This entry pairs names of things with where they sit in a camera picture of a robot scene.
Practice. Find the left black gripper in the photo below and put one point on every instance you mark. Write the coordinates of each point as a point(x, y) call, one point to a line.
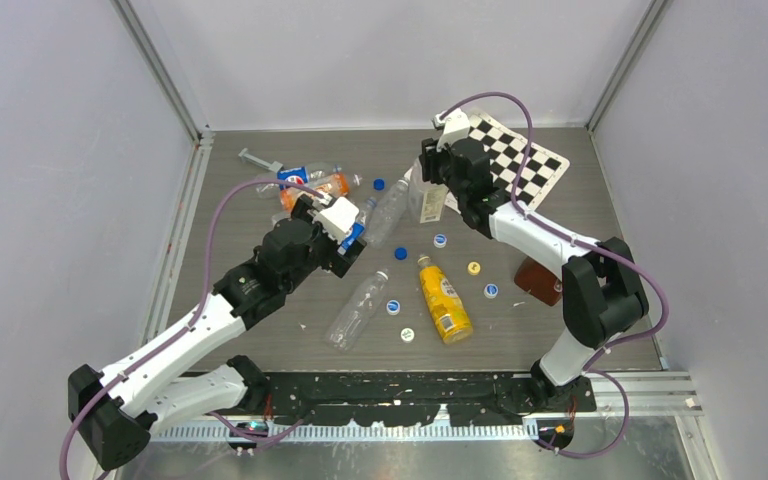
point(335, 262)

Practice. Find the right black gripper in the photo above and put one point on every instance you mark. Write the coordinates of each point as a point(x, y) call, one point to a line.
point(430, 158)

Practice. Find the clear square labelled bottle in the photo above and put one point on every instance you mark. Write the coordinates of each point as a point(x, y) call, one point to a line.
point(426, 200)

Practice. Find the clear ribbed plastic bottle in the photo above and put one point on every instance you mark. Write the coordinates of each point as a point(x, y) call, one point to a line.
point(351, 321)

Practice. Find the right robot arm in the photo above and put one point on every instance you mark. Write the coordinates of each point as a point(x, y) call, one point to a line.
point(602, 294)

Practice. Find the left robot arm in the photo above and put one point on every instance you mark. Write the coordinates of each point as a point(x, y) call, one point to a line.
point(117, 410)

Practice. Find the clear bottle near mat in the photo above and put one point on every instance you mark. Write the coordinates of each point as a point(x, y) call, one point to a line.
point(387, 214)

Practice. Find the orange drink bottle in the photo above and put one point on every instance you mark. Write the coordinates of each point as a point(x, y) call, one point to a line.
point(335, 185)

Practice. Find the crushed clear bottle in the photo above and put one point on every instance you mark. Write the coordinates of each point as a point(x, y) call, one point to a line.
point(280, 216)

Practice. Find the pepsi bottle rear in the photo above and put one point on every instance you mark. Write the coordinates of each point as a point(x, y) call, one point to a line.
point(298, 175)

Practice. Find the yellow juice bottle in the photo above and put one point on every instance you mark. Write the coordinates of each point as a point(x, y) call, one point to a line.
point(445, 306)

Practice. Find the yellow bottle cap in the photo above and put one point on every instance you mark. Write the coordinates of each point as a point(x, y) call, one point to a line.
point(474, 268)

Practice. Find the black white checkered mat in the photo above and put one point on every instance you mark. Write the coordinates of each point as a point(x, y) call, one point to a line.
point(516, 164)

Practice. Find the white green cap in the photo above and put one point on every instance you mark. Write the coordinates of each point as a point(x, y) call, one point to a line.
point(407, 335)

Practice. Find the grey metal t-bolt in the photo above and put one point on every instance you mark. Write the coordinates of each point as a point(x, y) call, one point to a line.
point(272, 166)

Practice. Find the brown wooden block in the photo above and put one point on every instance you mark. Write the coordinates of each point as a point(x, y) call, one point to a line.
point(537, 281)

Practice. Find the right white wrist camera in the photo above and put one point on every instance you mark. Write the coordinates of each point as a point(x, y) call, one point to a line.
point(454, 126)

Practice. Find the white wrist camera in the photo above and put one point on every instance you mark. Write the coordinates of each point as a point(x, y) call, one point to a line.
point(337, 218)
point(454, 126)

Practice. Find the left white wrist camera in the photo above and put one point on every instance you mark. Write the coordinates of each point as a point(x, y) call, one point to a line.
point(337, 218)

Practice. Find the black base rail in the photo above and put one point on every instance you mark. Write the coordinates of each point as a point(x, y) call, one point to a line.
point(403, 399)

